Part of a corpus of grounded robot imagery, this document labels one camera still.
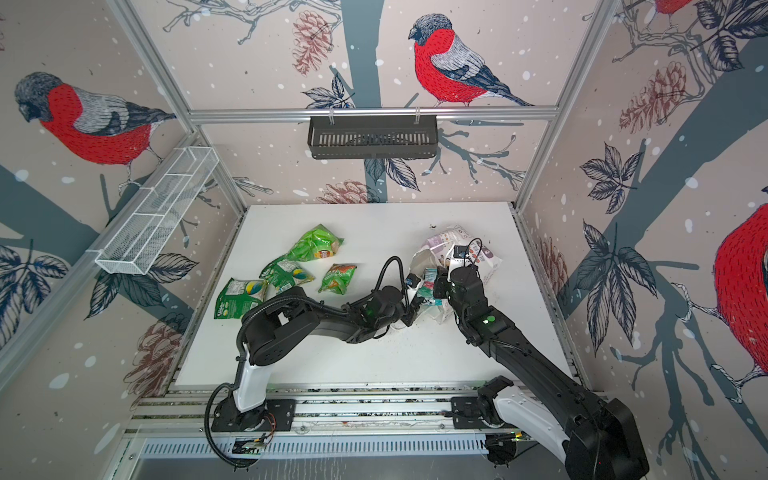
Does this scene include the black corrugated cable conduit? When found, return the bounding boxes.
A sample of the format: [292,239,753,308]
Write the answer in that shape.
[203,256,404,470]

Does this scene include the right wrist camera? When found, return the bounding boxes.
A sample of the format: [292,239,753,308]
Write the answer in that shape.
[448,244,474,271]

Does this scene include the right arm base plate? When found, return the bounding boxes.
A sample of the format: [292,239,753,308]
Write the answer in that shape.
[443,396,521,430]

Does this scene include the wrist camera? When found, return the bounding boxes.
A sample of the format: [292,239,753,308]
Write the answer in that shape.
[448,244,474,271]
[405,273,423,290]

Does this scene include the white patterned paper bag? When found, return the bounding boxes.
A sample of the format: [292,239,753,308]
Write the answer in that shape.
[408,224,502,324]

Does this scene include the aluminium mounting rail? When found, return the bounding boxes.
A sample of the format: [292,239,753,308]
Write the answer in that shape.
[125,381,483,436]

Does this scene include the green orange snack packet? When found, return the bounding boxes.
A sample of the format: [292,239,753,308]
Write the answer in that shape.
[259,256,315,294]

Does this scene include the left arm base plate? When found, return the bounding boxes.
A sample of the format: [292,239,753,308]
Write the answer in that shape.
[211,396,297,433]

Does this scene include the white mesh wall shelf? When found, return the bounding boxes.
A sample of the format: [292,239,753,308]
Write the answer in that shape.
[95,146,219,275]

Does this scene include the aluminium frame crossbar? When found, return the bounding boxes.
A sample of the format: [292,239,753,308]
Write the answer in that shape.
[187,106,560,125]

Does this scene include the black hanging wire basket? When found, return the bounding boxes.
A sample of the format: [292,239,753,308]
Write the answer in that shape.
[307,115,439,160]

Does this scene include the green Fox's candy bag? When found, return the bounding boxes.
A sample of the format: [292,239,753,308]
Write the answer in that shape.
[214,278,268,319]

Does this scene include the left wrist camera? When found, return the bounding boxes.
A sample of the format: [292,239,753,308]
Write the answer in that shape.
[405,273,423,290]

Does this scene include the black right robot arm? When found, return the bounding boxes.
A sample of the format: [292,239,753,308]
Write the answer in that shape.
[434,266,650,479]

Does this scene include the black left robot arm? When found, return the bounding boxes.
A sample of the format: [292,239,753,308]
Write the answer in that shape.
[213,286,417,432]

